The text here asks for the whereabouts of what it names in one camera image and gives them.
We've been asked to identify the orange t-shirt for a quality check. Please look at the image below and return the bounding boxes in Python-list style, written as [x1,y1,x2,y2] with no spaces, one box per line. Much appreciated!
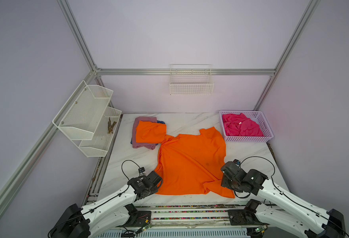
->
[151,127,235,199]
[135,121,167,144]

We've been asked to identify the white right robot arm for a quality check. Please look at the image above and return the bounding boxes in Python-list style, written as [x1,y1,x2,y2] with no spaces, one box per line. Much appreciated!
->
[221,160,349,238]

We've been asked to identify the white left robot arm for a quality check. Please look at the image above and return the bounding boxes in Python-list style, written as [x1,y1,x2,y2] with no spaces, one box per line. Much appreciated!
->
[47,171,163,238]

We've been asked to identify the folded mauve t-shirt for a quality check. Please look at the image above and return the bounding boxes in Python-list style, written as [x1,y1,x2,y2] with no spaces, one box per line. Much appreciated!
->
[130,117,157,150]

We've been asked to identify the folded orange t-shirt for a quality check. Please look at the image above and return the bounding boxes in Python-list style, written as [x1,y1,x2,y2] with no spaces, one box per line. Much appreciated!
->
[135,121,167,144]

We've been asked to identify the pink t-shirt in basket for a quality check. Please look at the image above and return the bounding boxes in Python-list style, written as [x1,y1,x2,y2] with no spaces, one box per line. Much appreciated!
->
[222,114,264,137]

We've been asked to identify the white mesh lower shelf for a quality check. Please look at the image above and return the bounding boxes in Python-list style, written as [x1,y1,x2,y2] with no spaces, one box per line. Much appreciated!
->
[77,107,122,157]

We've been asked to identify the white mesh shelf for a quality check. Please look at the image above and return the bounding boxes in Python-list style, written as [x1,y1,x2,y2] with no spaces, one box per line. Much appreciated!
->
[52,81,113,140]
[77,107,122,157]

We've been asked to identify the lilac perforated plastic basket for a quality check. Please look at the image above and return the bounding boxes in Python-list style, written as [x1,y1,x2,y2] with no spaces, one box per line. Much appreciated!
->
[219,110,274,143]

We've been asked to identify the wooden clothespins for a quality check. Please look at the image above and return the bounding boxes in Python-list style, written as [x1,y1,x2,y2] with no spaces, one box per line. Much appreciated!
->
[108,117,117,134]

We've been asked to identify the white mesh upper shelf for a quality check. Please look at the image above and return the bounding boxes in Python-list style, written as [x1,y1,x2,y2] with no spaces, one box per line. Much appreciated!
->
[52,81,113,140]

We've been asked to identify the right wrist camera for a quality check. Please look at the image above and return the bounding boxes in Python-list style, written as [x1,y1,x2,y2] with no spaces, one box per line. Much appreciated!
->
[233,159,241,167]

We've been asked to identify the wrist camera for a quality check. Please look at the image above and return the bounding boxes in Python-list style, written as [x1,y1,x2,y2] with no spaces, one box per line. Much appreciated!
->
[138,167,146,178]
[233,159,241,167]

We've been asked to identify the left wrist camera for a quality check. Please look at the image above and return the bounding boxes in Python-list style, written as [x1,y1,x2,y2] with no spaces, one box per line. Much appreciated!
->
[138,167,146,178]

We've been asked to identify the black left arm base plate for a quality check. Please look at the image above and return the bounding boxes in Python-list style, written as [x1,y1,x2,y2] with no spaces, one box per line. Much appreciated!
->
[123,210,152,227]

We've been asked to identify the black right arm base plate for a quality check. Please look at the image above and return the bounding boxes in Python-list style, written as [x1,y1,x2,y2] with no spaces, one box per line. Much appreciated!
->
[228,209,264,226]

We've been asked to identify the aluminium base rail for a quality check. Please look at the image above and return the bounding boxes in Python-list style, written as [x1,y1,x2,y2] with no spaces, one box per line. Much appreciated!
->
[62,193,318,238]

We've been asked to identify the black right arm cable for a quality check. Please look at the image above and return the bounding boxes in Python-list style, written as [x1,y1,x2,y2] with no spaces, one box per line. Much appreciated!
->
[233,156,349,238]

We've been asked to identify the white wire wall basket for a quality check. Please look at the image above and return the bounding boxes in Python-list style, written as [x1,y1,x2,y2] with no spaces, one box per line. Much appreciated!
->
[170,64,214,96]

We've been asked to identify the aluminium frame profile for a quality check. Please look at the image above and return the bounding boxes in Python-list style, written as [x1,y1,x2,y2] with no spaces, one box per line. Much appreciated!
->
[0,0,321,227]

